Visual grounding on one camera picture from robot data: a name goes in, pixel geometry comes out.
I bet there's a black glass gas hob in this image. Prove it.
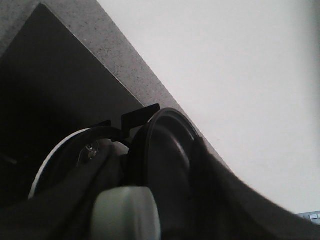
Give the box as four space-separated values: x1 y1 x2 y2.
0 4 142 206

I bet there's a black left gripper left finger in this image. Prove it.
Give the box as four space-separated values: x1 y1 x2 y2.
0 145 122 240

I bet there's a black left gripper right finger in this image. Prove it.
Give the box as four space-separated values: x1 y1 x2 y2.
161 137 320 240

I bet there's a black frying pan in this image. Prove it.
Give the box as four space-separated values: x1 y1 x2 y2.
90 108 198 240

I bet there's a left black pan support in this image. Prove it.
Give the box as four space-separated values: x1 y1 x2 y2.
85 103 160 143

